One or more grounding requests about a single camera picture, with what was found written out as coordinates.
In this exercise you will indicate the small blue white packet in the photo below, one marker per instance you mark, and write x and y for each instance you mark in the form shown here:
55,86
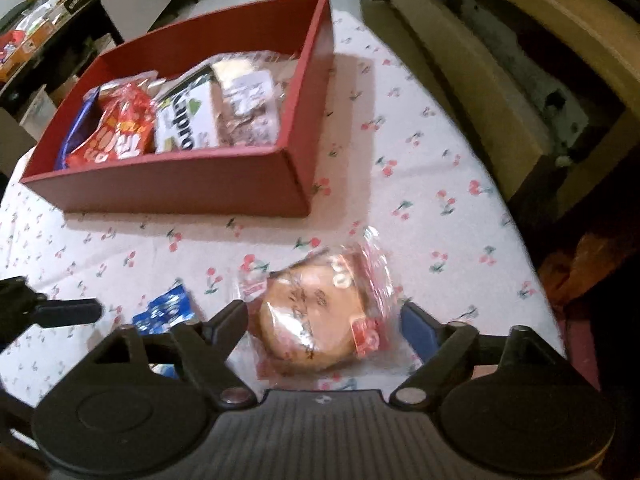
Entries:
167,307

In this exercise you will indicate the red cardboard box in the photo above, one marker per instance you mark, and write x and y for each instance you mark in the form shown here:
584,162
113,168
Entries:
175,185

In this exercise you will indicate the bun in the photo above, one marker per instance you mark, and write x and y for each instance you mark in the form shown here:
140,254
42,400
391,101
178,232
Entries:
310,310

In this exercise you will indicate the orange cardboard box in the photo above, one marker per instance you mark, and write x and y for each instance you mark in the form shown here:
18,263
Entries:
15,55

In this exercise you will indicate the red orange snack packet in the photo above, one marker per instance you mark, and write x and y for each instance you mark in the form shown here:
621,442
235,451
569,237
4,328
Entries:
115,130

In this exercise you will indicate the red and blue snack packet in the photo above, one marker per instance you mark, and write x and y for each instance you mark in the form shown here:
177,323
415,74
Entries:
75,135

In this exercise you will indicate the cherry print tablecloth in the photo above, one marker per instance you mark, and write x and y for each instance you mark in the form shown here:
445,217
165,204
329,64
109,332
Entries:
400,160

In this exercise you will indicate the black desk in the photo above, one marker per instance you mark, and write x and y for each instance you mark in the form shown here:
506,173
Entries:
85,22

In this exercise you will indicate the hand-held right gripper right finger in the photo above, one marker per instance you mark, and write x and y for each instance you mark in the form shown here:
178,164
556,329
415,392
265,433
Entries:
417,327

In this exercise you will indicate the clear pastry packet white label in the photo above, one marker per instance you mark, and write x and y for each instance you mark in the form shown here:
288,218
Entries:
250,120

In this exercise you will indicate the orange plastic bag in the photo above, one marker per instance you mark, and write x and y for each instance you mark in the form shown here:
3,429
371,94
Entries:
590,265

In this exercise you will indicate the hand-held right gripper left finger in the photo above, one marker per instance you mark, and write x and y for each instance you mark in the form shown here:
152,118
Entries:
227,327

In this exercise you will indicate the white and green snack packet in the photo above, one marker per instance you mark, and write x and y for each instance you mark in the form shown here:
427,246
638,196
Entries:
185,115

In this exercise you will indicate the wooden shelf unit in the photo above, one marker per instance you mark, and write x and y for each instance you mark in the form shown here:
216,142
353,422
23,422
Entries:
475,85

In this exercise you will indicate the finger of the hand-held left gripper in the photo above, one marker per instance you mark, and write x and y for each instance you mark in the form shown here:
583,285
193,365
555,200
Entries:
65,311

